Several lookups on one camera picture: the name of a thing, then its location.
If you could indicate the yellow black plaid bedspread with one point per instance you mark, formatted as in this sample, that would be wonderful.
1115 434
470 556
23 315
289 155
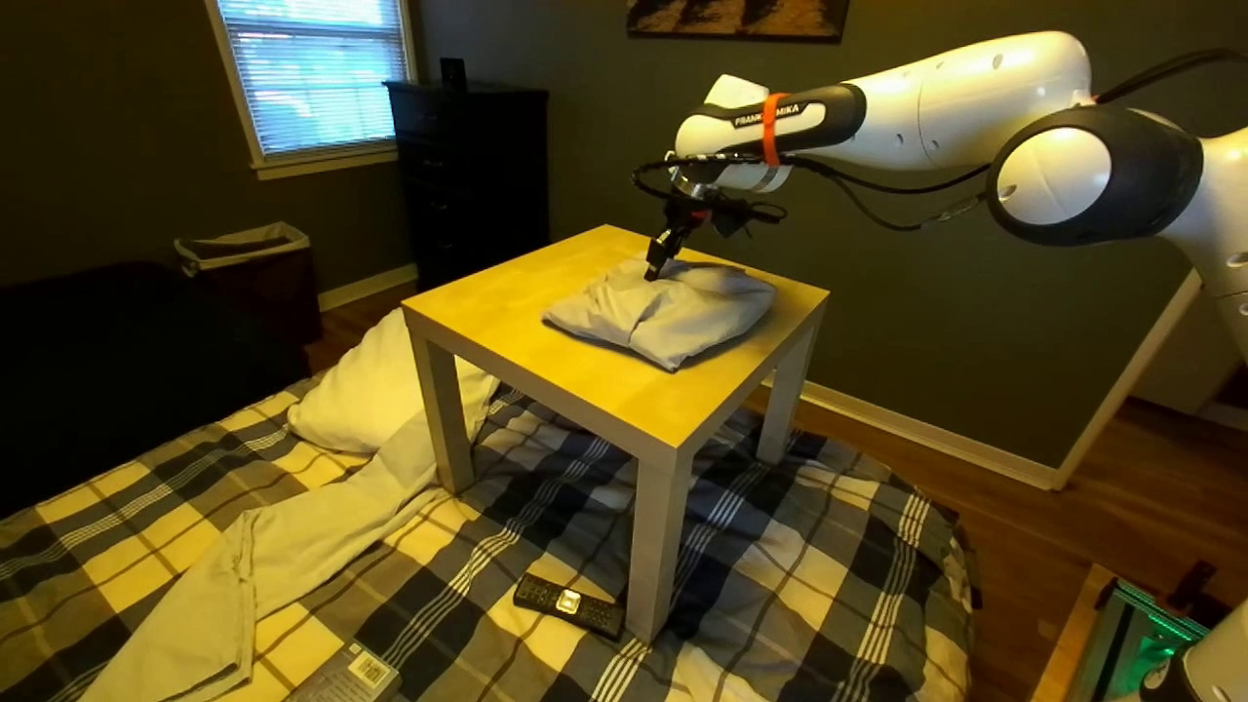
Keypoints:
782 612

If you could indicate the green box with wooden frame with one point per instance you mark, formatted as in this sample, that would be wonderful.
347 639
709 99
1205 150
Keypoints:
1124 639

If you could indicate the white pillow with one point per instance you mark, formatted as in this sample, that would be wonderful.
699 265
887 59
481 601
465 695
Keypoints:
365 397

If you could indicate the framed wall picture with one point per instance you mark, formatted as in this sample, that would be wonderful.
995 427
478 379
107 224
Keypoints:
743 18

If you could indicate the dark futon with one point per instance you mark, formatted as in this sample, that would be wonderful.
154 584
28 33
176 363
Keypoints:
117 376

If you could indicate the light grey cloth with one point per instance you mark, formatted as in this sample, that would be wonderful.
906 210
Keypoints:
663 317

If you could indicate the white bedspread label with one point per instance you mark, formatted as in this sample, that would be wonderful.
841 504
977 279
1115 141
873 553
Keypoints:
370 671

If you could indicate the white door frame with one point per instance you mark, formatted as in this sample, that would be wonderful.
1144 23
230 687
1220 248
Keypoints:
1132 376

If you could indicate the white framed window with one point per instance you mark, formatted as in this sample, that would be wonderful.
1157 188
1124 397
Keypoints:
315 81

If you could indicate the black dresser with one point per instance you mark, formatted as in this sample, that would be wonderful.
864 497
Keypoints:
470 181

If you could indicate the light wooden side table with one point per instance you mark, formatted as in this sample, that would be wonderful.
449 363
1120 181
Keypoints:
557 339

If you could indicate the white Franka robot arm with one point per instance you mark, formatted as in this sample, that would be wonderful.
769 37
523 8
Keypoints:
947 105

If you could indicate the beige bed sheet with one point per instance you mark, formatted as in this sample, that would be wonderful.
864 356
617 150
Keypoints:
299 532

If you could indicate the white rounded object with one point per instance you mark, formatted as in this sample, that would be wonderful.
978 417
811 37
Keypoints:
1220 665

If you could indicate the black remote control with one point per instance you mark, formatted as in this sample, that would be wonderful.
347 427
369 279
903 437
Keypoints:
568 601

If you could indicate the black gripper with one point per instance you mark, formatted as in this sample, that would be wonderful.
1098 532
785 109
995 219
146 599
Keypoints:
689 210

